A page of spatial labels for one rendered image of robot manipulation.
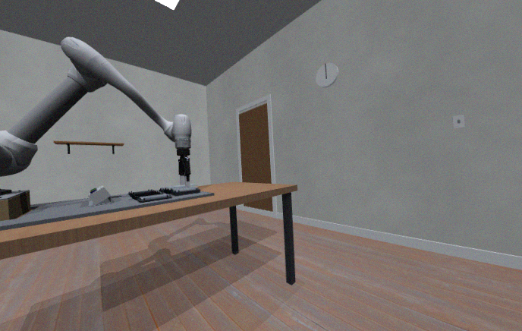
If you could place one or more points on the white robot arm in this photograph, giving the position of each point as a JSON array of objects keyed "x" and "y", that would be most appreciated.
[{"x": 18, "y": 145}]

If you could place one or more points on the grey button panel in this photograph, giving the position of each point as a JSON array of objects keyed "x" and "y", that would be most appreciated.
[{"x": 98, "y": 196}]

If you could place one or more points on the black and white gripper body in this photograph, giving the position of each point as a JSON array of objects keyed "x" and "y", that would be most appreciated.
[{"x": 183, "y": 153}]

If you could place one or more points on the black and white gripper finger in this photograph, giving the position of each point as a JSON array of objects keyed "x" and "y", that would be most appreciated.
[
  {"x": 181, "y": 172},
  {"x": 186, "y": 171}
]

